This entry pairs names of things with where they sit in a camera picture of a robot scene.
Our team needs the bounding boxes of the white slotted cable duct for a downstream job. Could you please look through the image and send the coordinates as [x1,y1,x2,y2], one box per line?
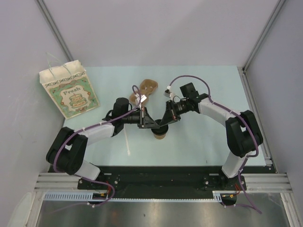
[44,192,236,202]

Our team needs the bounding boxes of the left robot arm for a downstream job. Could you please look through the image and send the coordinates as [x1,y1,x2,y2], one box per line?
[46,97,160,189]

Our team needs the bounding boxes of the aluminium frame post left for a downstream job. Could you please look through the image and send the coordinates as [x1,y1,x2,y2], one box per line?
[35,0,74,61]

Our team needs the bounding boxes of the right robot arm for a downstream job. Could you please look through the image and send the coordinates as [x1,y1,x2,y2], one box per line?
[159,83,264,190]

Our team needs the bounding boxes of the brown cardboard cup carrier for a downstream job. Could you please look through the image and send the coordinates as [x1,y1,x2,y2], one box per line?
[129,79,158,106]

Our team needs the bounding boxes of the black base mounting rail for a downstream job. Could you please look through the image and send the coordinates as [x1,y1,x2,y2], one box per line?
[48,165,276,199]

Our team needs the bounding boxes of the brown paper coffee cup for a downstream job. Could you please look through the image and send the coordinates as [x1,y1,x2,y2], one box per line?
[153,133,166,140]

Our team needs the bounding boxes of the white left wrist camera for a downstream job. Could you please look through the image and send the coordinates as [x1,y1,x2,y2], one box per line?
[135,94,146,108]

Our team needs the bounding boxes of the white paper-wrapped straw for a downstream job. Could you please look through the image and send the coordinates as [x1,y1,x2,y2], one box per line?
[124,128,131,156]

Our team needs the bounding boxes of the black plastic cup lid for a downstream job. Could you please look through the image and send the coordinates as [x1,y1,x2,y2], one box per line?
[151,125,169,136]

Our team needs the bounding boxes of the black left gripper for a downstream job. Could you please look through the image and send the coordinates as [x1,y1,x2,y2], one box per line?
[122,107,159,129]

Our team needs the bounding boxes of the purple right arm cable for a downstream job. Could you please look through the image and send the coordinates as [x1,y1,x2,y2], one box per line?
[167,75,262,215]

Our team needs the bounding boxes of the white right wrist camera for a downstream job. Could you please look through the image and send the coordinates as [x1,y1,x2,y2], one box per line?
[164,86,173,98]

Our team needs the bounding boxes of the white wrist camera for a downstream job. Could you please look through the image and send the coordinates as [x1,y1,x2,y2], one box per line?
[135,94,146,108]
[164,86,173,98]

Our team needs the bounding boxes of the aluminium frame post right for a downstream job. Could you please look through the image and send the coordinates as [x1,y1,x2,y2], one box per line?
[242,0,287,72]

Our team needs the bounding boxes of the aluminium frame post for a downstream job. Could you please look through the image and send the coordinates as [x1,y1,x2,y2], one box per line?
[35,0,74,61]
[242,0,287,72]

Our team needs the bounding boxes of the green illustrated paper bag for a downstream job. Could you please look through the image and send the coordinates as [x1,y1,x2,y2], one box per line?
[39,60,100,119]

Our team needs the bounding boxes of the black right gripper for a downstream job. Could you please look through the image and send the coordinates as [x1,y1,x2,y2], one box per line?
[160,99,190,126]

